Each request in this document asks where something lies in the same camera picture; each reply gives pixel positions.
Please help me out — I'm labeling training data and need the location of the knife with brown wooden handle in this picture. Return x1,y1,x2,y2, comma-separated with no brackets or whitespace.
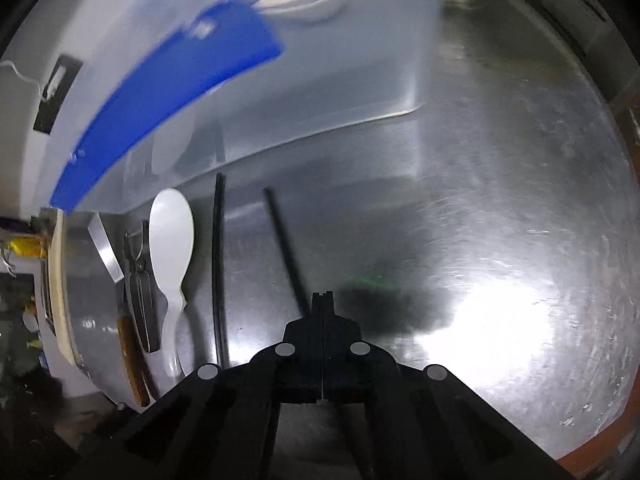
87,214,153,408

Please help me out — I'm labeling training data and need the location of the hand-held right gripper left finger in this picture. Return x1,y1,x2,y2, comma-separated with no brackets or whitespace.
65,292,324,480

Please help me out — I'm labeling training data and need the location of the metal peeler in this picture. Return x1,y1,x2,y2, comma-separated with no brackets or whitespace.
123,220,162,354

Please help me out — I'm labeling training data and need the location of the translucent storage box blue latch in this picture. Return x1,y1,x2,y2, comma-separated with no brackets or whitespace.
0,0,447,215

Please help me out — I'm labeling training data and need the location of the black chopstick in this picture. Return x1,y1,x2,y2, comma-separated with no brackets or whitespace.
213,172,231,368
263,187,311,314

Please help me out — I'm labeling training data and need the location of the thin white cable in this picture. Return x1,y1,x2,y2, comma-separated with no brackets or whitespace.
0,61,51,102

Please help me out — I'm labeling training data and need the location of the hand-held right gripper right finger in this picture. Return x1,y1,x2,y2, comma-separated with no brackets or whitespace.
323,292,577,480

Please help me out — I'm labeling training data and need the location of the white plastic spoon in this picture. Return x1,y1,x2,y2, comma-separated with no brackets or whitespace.
148,188,196,377

